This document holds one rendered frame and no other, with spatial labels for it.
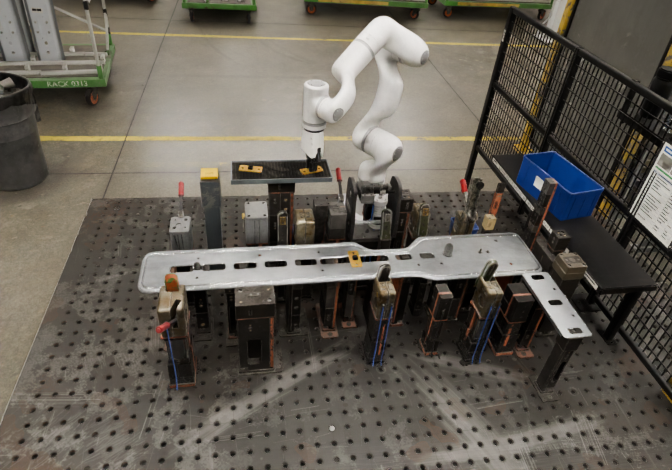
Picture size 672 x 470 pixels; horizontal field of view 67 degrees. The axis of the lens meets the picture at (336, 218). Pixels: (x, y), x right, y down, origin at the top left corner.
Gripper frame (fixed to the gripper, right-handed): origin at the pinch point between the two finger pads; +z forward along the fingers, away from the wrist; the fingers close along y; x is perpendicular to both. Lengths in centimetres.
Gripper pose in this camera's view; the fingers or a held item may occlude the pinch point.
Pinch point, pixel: (311, 164)
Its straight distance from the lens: 189.9
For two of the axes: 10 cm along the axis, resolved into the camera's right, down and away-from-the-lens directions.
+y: 4.6, 5.6, -6.9
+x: 8.9, -2.2, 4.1
